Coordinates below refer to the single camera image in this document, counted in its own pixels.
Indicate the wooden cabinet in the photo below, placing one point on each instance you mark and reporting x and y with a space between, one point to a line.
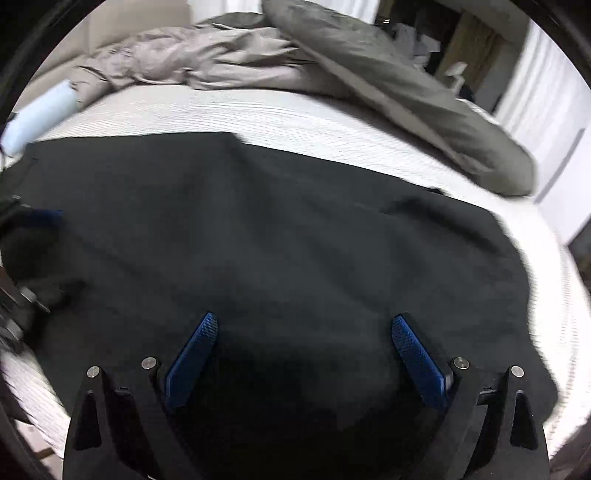
475 41

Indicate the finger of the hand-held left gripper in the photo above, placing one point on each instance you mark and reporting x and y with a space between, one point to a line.
46 218
28 294

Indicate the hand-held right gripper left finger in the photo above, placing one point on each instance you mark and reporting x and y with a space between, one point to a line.
194 355

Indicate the dark grey blanket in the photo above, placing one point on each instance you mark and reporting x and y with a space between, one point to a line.
392 78

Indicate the white curtain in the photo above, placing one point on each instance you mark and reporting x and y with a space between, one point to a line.
545 92

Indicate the light grey duvet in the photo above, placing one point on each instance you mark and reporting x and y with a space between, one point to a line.
207 60

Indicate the beige padded headboard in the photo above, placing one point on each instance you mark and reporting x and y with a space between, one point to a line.
92 27

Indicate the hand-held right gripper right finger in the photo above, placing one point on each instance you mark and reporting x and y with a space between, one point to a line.
415 360

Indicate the white textured bed mattress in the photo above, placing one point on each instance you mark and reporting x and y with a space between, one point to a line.
300 124

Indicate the light blue bolster pillow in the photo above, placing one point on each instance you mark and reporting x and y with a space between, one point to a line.
41 115

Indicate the black pants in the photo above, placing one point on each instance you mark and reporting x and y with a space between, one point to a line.
277 230

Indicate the small white object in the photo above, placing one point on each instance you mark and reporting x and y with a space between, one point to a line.
455 76

